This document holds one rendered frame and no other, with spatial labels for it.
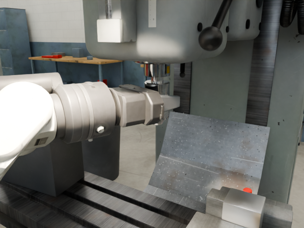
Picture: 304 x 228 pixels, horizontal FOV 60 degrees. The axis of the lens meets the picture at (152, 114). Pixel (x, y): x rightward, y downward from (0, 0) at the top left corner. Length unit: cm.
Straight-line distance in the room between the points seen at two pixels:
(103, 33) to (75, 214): 46
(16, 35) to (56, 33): 106
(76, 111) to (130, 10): 15
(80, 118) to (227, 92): 54
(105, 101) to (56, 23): 686
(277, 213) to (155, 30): 37
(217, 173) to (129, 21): 57
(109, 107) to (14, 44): 733
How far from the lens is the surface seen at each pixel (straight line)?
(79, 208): 72
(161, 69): 46
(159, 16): 37
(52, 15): 733
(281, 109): 81
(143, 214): 67
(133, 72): 569
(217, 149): 84
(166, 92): 47
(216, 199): 55
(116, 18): 36
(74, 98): 38
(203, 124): 86
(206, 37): 34
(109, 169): 257
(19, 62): 776
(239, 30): 53
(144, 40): 38
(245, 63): 80
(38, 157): 75
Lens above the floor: 135
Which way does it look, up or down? 16 degrees down
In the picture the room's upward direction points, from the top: straight up
